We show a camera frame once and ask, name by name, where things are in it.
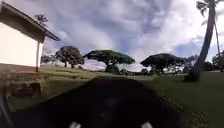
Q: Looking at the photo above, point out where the building with dark roof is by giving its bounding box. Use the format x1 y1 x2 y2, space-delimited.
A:
0 1 61 73

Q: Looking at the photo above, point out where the leaning palm tree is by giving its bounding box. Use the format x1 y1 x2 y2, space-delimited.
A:
184 0 224 83

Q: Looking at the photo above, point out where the grass lawn beside building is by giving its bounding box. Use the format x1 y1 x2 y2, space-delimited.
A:
0 63 104 112

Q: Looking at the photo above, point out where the robot's own part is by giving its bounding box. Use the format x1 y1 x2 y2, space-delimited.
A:
140 121 154 128
68 121 82 128

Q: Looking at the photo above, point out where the small distant tree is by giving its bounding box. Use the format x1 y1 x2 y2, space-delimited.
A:
40 54 58 66

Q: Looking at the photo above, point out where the wide flat-crowned tree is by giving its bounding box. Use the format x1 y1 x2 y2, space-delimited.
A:
82 49 136 74
139 52 186 74

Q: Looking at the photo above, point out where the round leafy tree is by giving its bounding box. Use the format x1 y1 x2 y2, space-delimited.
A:
54 45 86 69

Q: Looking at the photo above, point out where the tall palm tree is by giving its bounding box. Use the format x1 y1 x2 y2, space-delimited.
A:
34 13 49 28

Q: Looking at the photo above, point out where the grass lawn with fallen leaves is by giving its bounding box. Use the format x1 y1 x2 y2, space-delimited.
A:
136 70 224 128

